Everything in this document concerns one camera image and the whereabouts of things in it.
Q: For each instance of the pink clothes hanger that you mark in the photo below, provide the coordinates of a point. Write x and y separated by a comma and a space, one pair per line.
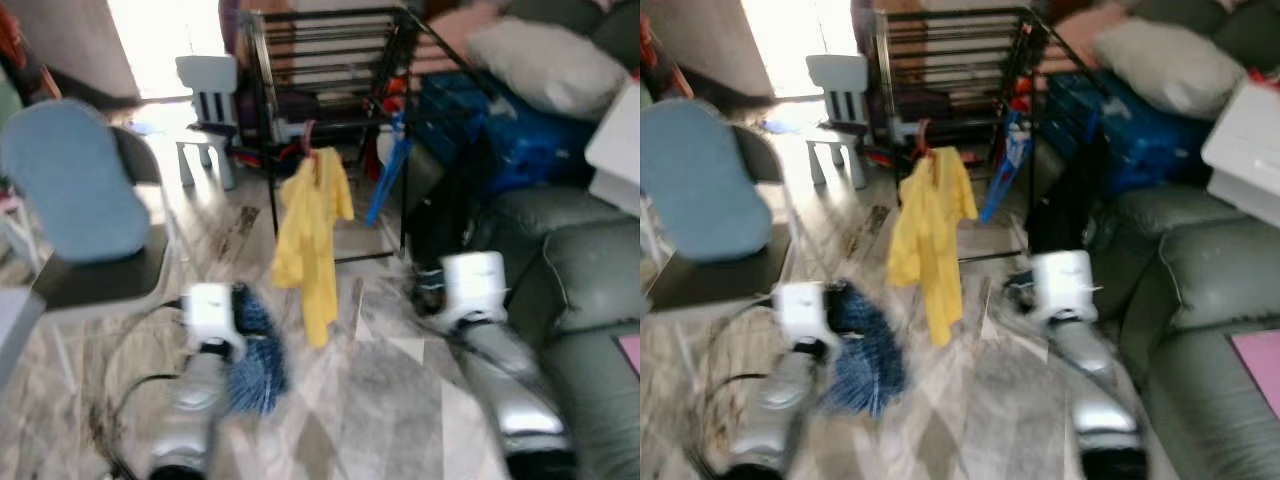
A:
311, 140
927, 140

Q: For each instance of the white folding table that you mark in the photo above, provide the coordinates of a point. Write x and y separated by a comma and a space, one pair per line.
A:
18, 330

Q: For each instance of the pink mat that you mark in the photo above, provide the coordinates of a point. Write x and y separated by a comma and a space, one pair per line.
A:
1258, 370
628, 355

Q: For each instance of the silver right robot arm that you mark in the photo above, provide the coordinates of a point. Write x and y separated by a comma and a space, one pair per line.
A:
510, 390
1100, 390

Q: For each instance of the beige pillow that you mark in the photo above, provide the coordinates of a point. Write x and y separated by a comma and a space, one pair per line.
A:
550, 65
1170, 65

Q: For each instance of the white plastic child chair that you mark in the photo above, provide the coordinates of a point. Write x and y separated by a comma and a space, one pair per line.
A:
837, 75
207, 75

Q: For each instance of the blue storage box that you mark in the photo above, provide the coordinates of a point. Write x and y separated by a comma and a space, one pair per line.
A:
1150, 150
530, 150

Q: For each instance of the dark green leather sofa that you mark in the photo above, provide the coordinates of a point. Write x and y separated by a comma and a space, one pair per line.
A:
1200, 270
590, 270

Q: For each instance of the grey folding chair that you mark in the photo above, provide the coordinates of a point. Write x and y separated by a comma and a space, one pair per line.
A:
730, 285
110, 280

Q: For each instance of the blue chair cushion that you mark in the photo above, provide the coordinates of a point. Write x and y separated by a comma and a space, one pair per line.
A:
70, 180
710, 180

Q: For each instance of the white drawer cabinet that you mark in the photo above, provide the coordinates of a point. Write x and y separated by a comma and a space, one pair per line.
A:
620, 150
1245, 150

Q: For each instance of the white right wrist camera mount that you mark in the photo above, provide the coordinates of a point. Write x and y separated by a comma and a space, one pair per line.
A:
475, 285
1065, 283

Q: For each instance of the yellow shirt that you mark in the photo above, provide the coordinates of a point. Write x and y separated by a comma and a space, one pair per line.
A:
930, 240
310, 240

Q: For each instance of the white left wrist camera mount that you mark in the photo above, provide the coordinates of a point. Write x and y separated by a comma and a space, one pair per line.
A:
212, 312
805, 312

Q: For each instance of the black garment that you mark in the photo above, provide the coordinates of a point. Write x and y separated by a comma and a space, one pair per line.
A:
1070, 200
450, 210

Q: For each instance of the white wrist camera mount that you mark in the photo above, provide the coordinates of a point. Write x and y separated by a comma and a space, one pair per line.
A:
805, 312
475, 285
212, 312
1065, 283

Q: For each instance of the blue plaid shirt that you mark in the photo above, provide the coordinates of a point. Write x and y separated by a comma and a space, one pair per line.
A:
865, 370
260, 370

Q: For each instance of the black metal drying rack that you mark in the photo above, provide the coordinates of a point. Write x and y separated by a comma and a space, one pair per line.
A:
255, 70
880, 70

